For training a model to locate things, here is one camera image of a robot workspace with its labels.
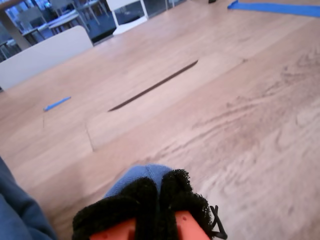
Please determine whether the long blue tape strip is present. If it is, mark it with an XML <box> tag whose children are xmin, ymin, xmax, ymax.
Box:
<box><xmin>226</xmin><ymin>0</ymin><xmax>320</xmax><ymax>18</ymax></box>

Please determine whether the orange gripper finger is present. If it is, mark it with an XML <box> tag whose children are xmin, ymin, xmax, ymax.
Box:
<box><xmin>154</xmin><ymin>168</ymin><xmax>215</xmax><ymax>240</ymax></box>
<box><xmin>72</xmin><ymin>176</ymin><xmax>161</xmax><ymax>240</ymax></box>

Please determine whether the black wire tie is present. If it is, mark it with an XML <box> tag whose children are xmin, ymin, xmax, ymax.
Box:
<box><xmin>209</xmin><ymin>204</ymin><xmax>228</xmax><ymax>240</ymax></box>

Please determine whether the small blue tape piece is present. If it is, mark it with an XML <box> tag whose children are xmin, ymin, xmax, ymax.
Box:
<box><xmin>42</xmin><ymin>96</ymin><xmax>72</xmax><ymax>113</ymax></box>

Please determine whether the white chair back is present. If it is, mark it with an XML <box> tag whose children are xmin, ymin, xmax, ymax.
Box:
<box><xmin>0</xmin><ymin>24</ymin><xmax>94</xmax><ymax>91</ymax></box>

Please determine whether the white background chair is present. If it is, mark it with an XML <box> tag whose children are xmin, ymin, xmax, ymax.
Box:
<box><xmin>106</xmin><ymin>0</ymin><xmax>150</xmax><ymax>36</ymax></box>

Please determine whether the blue printed T-shirt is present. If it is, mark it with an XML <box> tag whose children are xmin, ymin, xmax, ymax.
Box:
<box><xmin>0</xmin><ymin>156</ymin><xmax>173</xmax><ymax>240</ymax></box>

